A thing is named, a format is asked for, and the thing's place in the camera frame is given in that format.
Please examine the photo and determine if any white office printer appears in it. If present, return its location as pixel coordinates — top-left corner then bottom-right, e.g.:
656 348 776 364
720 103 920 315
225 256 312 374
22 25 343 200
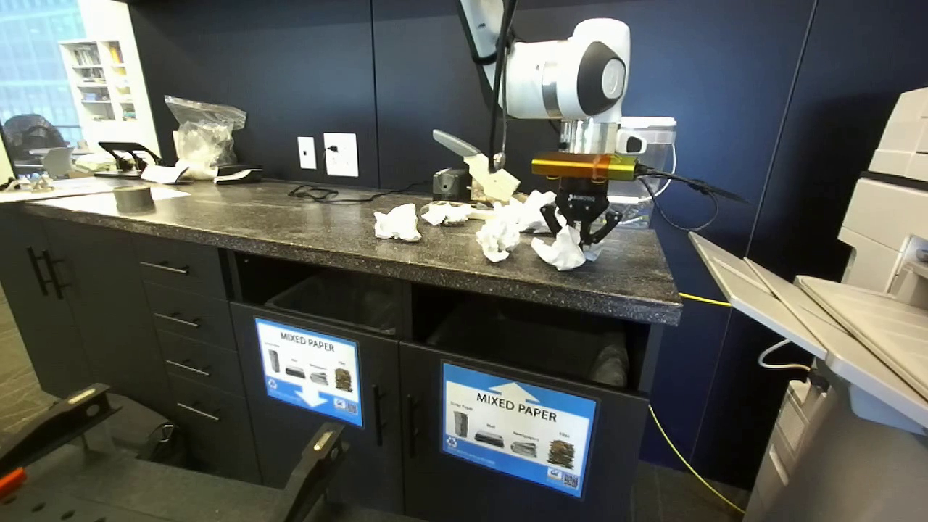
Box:
693 87 928 522

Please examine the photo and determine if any white wall outlet plate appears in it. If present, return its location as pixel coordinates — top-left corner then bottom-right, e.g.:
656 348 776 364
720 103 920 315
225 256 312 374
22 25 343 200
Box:
321 132 360 176

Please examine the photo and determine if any white paper large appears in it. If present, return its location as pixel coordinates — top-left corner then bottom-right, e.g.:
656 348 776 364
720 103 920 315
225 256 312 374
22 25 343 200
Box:
475 190 553 264

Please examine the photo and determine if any white wall switch plate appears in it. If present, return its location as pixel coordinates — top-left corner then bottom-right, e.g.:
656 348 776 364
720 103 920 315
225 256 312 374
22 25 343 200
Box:
295 137 316 171

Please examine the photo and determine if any clear plastic bucket with lid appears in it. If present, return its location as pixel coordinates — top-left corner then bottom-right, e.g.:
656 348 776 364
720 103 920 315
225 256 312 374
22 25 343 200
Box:
609 115 679 228

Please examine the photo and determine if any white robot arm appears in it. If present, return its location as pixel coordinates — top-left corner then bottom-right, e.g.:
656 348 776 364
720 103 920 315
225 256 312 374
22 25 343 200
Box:
457 0 634 247

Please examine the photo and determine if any yellow cable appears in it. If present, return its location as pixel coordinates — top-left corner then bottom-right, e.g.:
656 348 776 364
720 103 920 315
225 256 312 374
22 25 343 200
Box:
644 289 747 518

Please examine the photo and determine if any blue mixed paper sign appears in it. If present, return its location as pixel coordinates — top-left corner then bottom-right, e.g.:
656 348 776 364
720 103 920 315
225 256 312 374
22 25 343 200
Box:
441 361 598 499
254 319 363 427

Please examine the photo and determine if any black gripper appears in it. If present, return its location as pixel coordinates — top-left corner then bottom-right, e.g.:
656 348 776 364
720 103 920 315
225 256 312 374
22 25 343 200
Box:
540 180 620 247

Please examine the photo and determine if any black bin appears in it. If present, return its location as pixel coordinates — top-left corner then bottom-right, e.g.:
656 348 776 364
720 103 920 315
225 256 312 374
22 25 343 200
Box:
430 306 631 388
269 272 411 335

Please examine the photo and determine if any white paper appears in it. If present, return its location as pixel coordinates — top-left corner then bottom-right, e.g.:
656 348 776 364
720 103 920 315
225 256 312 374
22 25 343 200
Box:
530 225 589 272
373 202 421 244

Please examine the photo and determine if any left black bin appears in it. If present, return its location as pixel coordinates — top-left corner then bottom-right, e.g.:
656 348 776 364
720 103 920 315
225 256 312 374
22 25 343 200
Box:
269 272 411 335

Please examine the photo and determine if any right black bin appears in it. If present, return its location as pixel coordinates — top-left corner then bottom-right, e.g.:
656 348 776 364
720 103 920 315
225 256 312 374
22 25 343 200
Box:
430 306 631 388

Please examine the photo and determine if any right blue mixed paper sign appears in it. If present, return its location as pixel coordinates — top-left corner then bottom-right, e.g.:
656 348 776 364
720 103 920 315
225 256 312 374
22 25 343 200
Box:
441 361 598 499

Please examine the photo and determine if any dark cabinet with drawers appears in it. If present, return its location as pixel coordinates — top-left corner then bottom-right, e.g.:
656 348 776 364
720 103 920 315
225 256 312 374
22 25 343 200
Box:
0 205 653 522

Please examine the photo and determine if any left blue mixed paper sign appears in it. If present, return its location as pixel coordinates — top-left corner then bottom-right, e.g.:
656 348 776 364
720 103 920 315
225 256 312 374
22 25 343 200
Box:
254 319 363 427

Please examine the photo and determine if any orange wrist camera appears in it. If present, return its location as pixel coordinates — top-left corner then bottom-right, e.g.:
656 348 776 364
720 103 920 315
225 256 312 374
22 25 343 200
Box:
530 154 638 182

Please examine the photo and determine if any clear plastic bag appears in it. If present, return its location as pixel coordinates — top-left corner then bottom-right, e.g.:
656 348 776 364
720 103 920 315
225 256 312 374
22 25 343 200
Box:
166 96 245 180

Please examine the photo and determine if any crumpled white paper small back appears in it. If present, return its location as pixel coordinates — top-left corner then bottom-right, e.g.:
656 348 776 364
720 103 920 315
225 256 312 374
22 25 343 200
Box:
422 200 472 225

